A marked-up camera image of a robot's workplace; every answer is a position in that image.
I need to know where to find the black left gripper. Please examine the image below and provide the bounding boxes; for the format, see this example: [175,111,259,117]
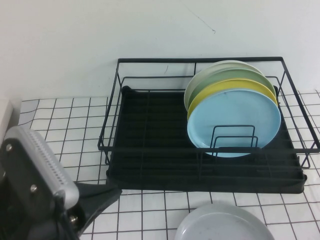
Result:
[24,181,123,240]

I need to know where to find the grey plate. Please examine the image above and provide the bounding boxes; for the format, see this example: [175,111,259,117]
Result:
[173,202,276,240]

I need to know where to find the blue plate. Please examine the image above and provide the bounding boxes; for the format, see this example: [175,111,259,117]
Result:
[186,89,283,159]

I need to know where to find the pale white-green plate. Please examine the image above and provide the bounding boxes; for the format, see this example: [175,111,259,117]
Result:
[183,60,263,111]

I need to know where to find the yellow plate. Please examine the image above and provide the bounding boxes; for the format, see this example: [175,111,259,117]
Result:
[186,78,279,118]

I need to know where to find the green plate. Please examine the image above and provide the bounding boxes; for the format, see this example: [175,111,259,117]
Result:
[187,68,276,107]

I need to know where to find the white grid tablecloth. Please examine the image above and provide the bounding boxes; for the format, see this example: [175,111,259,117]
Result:
[0,91,320,240]

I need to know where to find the black plastic drip tray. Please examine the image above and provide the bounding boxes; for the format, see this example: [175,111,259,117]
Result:
[105,85,308,194]

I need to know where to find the black wire dish rack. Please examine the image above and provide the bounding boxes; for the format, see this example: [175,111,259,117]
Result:
[96,56,320,169]

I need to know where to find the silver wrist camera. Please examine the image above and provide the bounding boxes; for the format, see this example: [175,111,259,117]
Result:
[4,125,80,209]

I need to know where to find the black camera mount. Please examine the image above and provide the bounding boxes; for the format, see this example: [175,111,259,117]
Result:
[0,138,66,226]

